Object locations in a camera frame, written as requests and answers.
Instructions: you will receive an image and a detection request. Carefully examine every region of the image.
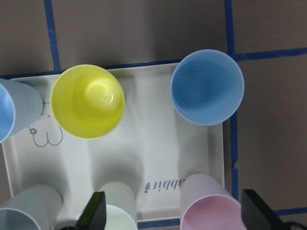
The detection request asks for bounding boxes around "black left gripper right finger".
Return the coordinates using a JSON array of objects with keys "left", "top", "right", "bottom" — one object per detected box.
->
[{"left": 241, "top": 189, "right": 288, "bottom": 230}]

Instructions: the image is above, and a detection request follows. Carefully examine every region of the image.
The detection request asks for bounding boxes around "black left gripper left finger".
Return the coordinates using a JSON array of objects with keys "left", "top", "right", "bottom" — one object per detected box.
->
[{"left": 61, "top": 191, "right": 106, "bottom": 230}]

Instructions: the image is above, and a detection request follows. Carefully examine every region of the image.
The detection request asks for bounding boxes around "blue ikea cup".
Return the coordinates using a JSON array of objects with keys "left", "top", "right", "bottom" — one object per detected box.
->
[{"left": 170, "top": 49, "right": 244, "bottom": 126}]

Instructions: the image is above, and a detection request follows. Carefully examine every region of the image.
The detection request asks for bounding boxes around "cream cup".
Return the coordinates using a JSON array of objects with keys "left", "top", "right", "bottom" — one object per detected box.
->
[{"left": 76, "top": 181, "right": 138, "bottom": 230}]

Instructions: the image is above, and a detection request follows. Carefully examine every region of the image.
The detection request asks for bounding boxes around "pink cup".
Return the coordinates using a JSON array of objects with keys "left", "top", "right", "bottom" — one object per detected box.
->
[{"left": 180, "top": 173, "right": 246, "bottom": 230}]

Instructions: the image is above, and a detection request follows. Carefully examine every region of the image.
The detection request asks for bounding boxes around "grey cup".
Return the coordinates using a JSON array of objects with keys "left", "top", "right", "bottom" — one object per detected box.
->
[{"left": 0, "top": 184, "right": 62, "bottom": 230}]

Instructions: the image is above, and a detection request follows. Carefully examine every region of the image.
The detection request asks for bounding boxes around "yellow cup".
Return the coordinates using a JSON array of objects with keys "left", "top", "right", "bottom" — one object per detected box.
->
[{"left": 50, "top": 64, "right": 125, "bottom": 139}]

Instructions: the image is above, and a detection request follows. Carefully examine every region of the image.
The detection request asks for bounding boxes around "light blue cup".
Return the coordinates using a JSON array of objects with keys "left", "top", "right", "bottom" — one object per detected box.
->
[{"left": 0, "top": 79, "right": 43, "bottom": 142}]

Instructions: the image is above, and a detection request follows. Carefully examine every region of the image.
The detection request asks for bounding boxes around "white rabbit tray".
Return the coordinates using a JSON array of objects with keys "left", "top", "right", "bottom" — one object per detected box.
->
[{"left": 2, "top": 64, "right": 224, "bottom": 222}]

